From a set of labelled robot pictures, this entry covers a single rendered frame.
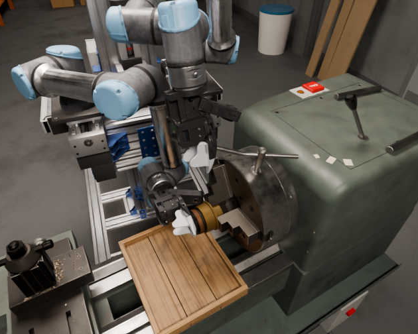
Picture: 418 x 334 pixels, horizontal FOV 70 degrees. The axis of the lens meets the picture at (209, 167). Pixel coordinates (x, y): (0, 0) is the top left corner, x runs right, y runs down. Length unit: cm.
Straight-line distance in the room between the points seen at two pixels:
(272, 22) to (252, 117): 397
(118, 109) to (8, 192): 219
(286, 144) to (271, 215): 23
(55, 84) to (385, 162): 102
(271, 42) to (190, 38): 450
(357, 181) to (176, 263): 62
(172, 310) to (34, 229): 175
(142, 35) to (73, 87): 39
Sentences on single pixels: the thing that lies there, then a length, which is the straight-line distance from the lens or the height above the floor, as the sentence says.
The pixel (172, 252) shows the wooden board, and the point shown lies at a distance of 109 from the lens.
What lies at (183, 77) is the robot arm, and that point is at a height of 154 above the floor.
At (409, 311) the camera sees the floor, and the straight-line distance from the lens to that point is 227.
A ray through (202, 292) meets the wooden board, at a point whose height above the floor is 89.
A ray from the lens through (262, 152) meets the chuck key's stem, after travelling 78.
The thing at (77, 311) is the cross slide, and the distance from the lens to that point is 96.
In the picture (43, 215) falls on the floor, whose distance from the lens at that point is 265.
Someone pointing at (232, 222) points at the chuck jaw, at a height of 110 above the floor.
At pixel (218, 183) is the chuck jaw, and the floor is 116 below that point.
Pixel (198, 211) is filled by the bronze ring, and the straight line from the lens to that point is 89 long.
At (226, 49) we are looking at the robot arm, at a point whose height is 136.
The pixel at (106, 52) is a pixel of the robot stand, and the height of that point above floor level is 130.
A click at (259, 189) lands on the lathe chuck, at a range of 82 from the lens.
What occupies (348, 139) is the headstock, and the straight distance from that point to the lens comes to 100.
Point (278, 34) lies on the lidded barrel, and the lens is 503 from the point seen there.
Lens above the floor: 179
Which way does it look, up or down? 41 degrees down
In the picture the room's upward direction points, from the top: straight up
